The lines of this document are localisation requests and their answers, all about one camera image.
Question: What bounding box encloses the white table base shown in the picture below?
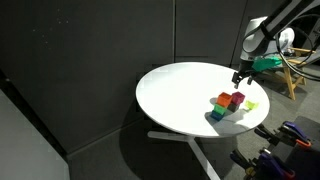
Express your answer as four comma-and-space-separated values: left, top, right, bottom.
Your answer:
147, 130, 221, 180

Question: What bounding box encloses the wooden stool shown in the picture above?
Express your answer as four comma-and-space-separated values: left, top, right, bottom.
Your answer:
259, 47, 318, 101

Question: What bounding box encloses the orange block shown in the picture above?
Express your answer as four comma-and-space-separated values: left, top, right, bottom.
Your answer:
216, 92, 233, 108

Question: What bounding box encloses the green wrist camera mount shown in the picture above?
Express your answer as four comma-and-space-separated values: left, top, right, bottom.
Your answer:
252, 56, 283, 72

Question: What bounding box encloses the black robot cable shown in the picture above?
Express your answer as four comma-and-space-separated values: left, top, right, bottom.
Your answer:
241, 12, 320, 83

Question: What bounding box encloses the purple clamp with orange tip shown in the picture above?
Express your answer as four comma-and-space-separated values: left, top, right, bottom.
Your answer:
229, 148, 297, 180
254, 120, 313, 150

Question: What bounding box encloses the purple block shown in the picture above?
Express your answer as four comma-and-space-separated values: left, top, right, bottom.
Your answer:
231, 91, 246, 105

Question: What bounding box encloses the grey block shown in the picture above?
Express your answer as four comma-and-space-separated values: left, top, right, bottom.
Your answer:
227, 102, 241, 113

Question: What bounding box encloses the blue block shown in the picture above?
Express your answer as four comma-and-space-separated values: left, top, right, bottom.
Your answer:
209, 110, 226, 122

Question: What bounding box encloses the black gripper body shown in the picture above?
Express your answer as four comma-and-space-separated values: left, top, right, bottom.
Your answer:
237, 60, 257, 79

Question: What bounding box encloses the yellow-green block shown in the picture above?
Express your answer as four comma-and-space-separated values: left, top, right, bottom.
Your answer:
244, 100, 260, 111

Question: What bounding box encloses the green block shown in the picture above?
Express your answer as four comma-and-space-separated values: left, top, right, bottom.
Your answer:
212, 103, 228, 116

